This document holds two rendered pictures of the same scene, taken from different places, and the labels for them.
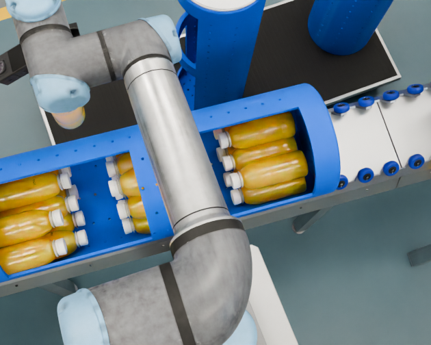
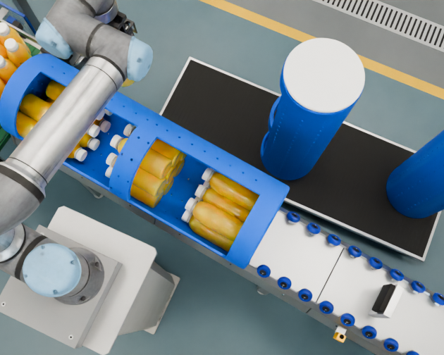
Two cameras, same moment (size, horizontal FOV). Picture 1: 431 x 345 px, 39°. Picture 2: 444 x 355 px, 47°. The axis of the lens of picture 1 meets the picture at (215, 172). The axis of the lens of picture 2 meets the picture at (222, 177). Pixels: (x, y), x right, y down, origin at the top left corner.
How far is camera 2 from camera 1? 0.46 m
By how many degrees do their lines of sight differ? 14
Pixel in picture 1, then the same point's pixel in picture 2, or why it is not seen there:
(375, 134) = (321, 266)
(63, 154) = not seen: hidden behind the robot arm
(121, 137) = (143, 115)
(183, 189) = (29, 142)
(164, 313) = not seen: outside the picture
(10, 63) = not seen: hidden behind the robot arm
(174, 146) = (55, 117)
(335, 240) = (277, 320)
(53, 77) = (49, 26)
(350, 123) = (311, 244)
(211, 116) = (206, 151)
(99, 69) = (80, 44)
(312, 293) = (229, 335)
